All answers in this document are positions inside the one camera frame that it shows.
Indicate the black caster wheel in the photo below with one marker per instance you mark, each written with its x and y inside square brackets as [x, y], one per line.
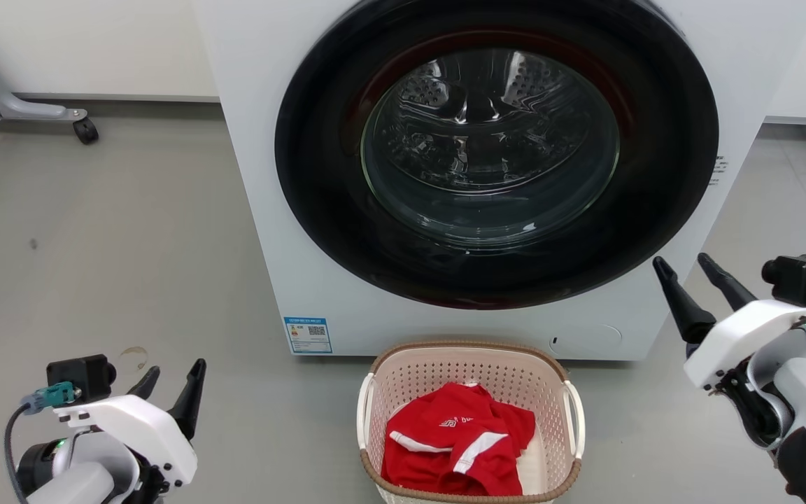
[86, 131]

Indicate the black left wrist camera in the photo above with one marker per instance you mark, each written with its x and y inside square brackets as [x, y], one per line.
[81, 374]

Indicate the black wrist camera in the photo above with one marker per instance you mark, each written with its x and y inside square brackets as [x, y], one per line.
[798, 276]
[81, 374]

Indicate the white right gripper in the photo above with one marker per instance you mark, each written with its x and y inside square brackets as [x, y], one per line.
[746, 332]

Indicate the white front-load washing machine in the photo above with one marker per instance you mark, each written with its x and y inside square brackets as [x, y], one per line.
[249, 175]

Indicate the round white filter cover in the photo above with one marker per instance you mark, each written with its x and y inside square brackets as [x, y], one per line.
[588, 339]

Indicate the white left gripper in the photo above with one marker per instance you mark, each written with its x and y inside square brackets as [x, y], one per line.
[144, 430]

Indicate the round black washer door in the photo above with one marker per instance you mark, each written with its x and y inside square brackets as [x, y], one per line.
[319, 189]

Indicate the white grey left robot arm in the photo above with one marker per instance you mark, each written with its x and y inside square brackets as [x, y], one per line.
[81, 486]

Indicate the beige perforated laundry basket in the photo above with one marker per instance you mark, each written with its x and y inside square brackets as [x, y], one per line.
[445, 367]

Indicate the blue energy label sticker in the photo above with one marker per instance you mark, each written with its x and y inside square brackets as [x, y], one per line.
[308, 335]

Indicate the red and white shirt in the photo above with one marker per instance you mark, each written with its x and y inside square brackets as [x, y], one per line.
[445, 455]

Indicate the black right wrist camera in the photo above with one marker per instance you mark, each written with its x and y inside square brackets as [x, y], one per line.
[798, 276]

